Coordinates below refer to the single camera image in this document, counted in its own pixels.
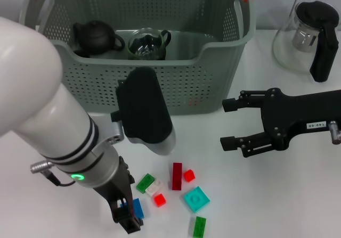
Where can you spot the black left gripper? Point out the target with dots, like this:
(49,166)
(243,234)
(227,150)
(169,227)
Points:
(120,184)

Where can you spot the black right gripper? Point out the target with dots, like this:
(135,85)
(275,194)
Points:
(293,118)

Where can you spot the blue square toy plate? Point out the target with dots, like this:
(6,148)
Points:
(138,207)

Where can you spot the green toy brick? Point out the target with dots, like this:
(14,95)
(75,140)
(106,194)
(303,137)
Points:
(199,227)
(143,183)

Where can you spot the white toy brick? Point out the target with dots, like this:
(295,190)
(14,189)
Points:
(156,187)

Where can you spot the glass teacup with black sleeve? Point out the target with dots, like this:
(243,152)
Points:
(147,46)

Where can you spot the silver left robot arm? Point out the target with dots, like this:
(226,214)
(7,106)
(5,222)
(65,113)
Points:
(40,102)

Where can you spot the grey perforated storage basket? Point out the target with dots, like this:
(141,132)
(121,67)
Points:
(199,70)

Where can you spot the small red toy brick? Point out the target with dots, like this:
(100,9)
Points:
(160,200)
(189,175)

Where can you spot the dark red long toy brick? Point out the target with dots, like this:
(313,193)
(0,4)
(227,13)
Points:
(177,176)

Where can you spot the cyan square toy plate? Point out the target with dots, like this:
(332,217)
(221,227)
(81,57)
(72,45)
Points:
(197,199)

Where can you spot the black clay teapot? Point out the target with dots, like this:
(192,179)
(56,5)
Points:
(96,35)

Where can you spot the silver right gripper connector post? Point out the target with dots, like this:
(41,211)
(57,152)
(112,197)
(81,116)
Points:
(335,131)

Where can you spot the left wrist camera housing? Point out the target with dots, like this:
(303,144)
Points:
(144,110)

